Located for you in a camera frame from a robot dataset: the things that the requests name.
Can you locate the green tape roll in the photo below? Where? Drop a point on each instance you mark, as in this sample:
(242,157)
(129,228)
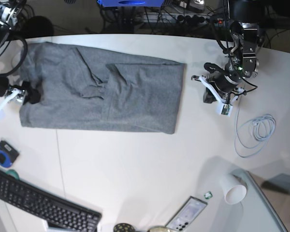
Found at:
(12,174)

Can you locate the white paper cup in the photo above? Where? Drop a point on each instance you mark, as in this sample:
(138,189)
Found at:
(234,192)

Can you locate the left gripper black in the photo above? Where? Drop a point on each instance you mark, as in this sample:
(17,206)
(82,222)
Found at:
(222,80)

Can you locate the blue box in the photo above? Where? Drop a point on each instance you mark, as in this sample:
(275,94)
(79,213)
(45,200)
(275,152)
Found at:
(131,3)

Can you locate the smartphone clear case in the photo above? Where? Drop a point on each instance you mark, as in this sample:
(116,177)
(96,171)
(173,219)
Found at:
(186,214)

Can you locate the grey t-shirt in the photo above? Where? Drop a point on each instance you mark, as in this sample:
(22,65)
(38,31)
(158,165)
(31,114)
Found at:
(85,88)

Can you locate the blue black tape measure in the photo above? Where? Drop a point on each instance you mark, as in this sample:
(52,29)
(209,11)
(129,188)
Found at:
(8,154)

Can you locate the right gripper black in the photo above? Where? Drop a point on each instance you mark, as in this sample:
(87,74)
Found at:
(31,96)

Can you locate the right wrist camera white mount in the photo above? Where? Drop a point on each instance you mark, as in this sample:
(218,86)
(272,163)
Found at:
(13,94)

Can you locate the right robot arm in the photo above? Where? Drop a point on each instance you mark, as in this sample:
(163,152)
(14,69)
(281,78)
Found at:
(9,10)

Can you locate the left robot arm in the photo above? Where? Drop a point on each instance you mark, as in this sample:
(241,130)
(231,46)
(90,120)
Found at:
(241,19)

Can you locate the gold round tin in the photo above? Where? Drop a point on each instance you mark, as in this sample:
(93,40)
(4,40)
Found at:
(159,229)

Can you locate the black gold dotted lid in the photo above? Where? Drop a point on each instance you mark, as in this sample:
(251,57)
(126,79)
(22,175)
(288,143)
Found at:
(124,227)

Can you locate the black power strip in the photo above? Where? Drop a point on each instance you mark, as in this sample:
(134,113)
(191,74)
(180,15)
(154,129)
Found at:
(172,18)

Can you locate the small green white chip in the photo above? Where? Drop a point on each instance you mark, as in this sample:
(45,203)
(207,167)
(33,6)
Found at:
(208,195)

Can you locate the black keyboard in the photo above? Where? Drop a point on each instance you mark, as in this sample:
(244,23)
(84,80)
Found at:
(44,205)

